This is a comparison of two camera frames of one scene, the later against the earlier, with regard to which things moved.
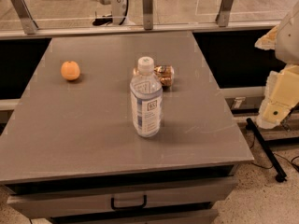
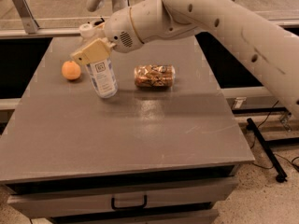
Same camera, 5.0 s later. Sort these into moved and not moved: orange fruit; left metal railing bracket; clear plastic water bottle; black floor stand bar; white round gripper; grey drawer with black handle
Moved: clear plastic water bottle; white round gripper
Not moved: orange fruit; grey drawer with black handle; left metal railing bracket; black floor stand bar
